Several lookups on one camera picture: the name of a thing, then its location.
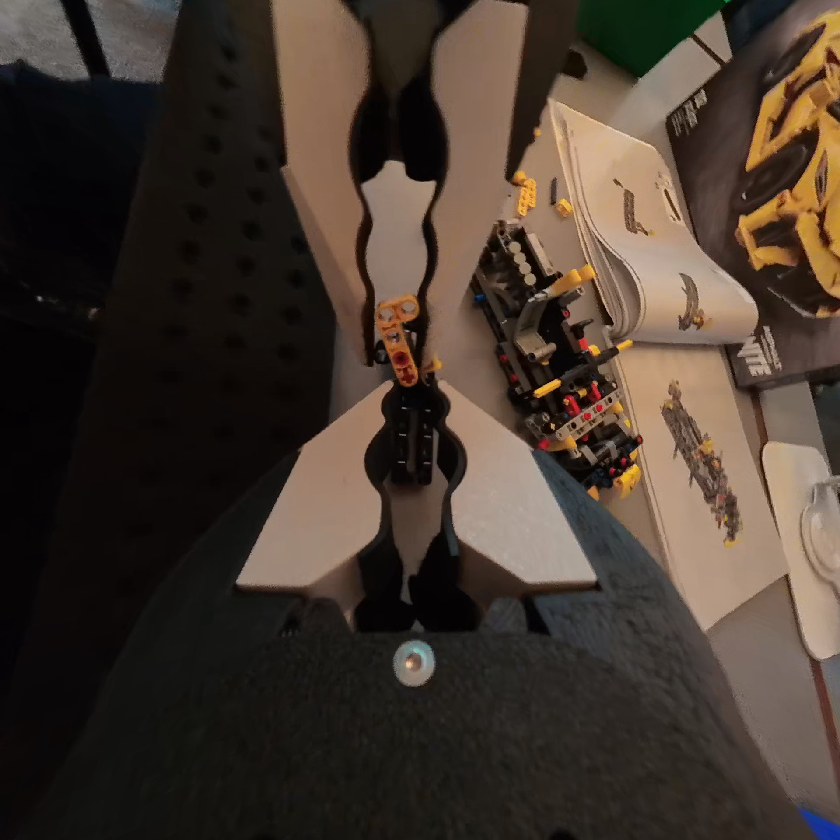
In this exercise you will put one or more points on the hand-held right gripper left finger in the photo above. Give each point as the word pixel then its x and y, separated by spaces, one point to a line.
pixel 315 518

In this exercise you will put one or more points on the black flat strip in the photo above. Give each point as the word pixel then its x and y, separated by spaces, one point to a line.
pixel 574 64

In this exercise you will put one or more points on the white stand base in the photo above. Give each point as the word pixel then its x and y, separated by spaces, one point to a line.
pixel 787 525

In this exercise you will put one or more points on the toy car set box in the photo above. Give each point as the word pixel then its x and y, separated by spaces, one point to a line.
pixel 735 164

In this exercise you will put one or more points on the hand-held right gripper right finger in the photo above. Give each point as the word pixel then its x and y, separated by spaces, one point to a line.
pixel 518 525

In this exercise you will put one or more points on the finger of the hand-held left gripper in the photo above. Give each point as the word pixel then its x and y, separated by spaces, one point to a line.
pixel 472 98
pixel 315 98

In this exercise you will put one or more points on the black yellow toy brick subassembly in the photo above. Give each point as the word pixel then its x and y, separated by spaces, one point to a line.
pixel 397 328

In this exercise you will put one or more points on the cluster of yellow brick pieces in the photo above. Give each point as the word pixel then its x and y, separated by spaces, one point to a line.
pixel 525 197

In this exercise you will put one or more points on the toy brick car chassis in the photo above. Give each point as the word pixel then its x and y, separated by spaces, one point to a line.
pixel 558 367

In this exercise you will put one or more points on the open instruction booklet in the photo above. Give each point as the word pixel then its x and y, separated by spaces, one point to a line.
pixel 656 262

